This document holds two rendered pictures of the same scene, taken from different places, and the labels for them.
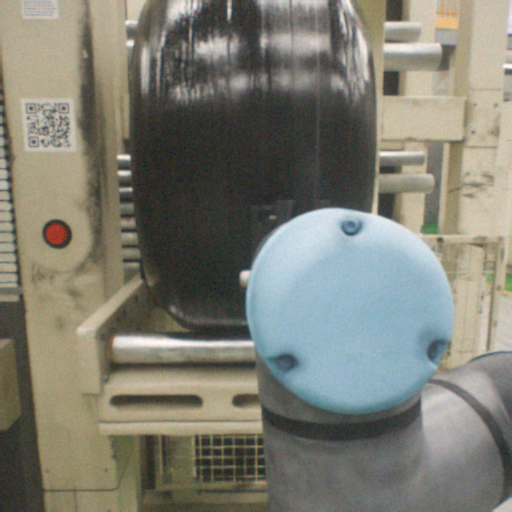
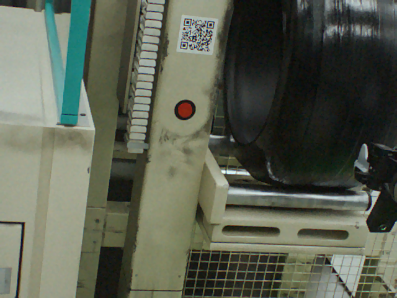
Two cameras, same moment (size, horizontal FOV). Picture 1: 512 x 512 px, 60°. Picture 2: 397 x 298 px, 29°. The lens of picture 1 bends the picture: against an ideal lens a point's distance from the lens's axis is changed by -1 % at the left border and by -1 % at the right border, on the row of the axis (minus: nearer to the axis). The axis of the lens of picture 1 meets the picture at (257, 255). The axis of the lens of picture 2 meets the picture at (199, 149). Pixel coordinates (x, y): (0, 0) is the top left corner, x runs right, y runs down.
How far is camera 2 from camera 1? 112 cm
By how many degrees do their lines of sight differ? 18
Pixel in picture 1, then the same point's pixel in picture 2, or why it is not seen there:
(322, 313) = not seen: outside the picture
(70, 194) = (201, 84)
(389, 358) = not seen: outside the picture
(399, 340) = not seen: outside the picture
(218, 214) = (337, 131)
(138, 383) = (242, 218)
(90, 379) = (218, 215)
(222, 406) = (291, 235)
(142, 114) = (306, 71)
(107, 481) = (178, 284)
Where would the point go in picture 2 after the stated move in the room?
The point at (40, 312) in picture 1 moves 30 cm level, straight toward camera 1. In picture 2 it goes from (159, 162) to (252, 226)
